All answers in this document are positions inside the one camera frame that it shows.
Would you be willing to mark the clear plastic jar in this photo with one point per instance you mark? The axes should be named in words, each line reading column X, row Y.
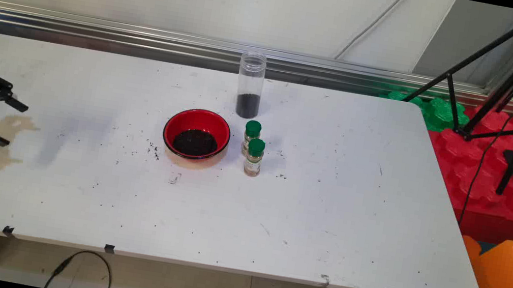
column 249, row 86

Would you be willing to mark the green foam building block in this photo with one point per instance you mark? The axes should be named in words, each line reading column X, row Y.
column 441, row 114

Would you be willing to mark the red and black bowl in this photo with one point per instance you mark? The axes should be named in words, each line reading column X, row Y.
column 198, row 122

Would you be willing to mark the aluminium wall rail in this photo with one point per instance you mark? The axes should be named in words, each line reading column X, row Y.
column 350, row 71

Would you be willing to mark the black seeds pile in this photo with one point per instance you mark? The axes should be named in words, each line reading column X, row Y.
column 195, row 143

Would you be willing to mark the green cap spice bottle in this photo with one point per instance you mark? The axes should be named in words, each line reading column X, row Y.
column 252, row 130
column 254, row 156

